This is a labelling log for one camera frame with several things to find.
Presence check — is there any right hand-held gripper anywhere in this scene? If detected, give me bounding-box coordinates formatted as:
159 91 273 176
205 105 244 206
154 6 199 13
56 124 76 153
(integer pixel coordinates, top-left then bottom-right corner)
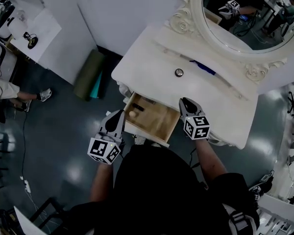
178 97 211 141

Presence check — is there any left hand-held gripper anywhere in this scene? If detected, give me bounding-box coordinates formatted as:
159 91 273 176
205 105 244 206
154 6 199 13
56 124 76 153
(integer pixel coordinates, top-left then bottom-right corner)
87 109 127 166

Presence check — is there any person's right forearm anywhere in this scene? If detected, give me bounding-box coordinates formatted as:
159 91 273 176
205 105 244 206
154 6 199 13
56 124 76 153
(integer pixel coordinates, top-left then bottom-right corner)
195 138 228 183

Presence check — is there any person's left forearm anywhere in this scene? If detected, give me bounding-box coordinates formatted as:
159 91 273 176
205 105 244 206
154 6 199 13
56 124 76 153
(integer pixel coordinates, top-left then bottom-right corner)
89 164 115 203

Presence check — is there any white ornate dressing table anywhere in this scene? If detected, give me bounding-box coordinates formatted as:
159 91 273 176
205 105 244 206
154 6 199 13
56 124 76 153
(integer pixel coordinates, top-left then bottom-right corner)
111 24 259 149

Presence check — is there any teal rolled mat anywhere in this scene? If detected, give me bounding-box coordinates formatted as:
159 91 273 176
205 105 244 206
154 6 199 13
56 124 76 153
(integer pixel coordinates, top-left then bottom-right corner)
89 71 103 99

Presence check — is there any blue cloth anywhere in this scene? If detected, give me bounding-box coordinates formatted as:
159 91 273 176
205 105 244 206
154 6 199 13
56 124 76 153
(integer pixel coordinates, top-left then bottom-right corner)
189 60 216 75

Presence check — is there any green rolled mat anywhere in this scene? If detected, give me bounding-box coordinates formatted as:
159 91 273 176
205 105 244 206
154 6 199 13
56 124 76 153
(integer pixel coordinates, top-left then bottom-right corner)
73 49 106 100

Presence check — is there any person's black clothing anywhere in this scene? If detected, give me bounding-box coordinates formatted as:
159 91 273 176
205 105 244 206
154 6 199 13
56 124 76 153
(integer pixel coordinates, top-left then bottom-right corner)
63 144 260 235

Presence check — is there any white power strip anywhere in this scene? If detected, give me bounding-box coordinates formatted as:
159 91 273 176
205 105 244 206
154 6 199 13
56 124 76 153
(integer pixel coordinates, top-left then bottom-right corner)
21 176 32 193

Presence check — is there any small black desk ornament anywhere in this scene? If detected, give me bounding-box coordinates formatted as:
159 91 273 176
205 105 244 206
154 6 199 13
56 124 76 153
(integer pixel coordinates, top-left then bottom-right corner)
23 31 39 50

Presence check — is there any white side cabinet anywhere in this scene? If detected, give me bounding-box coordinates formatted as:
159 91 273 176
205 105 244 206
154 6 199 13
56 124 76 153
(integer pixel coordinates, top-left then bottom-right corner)
8 7 63 63

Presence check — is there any white drawing board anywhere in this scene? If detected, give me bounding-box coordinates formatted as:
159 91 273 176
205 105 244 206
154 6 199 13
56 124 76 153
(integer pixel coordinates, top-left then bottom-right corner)
13 206 49 235

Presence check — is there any white metal rack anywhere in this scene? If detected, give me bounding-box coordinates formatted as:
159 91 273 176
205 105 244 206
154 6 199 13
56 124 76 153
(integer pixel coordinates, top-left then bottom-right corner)
257 192 294 235

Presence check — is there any white round appliance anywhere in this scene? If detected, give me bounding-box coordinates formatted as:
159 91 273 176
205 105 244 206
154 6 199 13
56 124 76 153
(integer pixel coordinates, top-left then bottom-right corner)
0 5 17 39

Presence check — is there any oval mirror white carved frame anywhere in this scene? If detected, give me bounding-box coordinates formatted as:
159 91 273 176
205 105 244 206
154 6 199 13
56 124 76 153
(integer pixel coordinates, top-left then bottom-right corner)
169 0 294 83

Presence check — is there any black floor cable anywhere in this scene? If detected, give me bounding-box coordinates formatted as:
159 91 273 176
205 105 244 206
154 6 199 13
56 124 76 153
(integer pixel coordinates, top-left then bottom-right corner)
21 111 27 178

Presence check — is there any black metal table frame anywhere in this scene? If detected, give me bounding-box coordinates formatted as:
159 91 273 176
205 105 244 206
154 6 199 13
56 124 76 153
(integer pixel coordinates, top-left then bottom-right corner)
29 196 64 230

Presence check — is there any grey striped shoulder strap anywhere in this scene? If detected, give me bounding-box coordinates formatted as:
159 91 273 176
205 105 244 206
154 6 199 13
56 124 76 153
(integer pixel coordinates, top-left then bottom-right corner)
221 203 257 235

